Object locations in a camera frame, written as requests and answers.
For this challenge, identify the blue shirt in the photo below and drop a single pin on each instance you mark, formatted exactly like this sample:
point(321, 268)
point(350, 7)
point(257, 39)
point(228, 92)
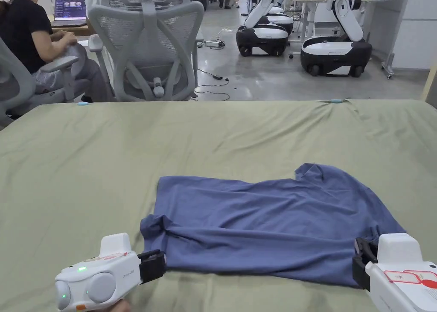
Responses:
point(273, 223)

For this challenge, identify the person's left hand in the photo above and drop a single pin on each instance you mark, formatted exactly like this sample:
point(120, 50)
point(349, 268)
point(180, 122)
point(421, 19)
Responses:
point(120, 306)

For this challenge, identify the bed with pale green sheet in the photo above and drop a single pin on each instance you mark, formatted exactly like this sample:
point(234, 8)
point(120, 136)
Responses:
point(85, 175)

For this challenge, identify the open laptop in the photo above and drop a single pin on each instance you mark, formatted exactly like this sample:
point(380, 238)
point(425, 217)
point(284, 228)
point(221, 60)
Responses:
point(70, 8)

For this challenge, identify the white and black wheeled robot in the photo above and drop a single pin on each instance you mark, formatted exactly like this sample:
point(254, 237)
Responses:
point(285, 18)
point(263, 35)
point(336, 52)

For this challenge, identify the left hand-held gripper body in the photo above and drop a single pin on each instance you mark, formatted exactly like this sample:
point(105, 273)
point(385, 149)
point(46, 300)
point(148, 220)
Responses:
point(109, 274)

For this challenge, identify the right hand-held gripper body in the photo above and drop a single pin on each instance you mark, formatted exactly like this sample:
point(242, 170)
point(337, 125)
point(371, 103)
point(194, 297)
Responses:
point(399, 257)

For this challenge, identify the white power strip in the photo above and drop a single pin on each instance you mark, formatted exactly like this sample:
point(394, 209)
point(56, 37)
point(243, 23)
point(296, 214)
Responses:
point(214, 43)

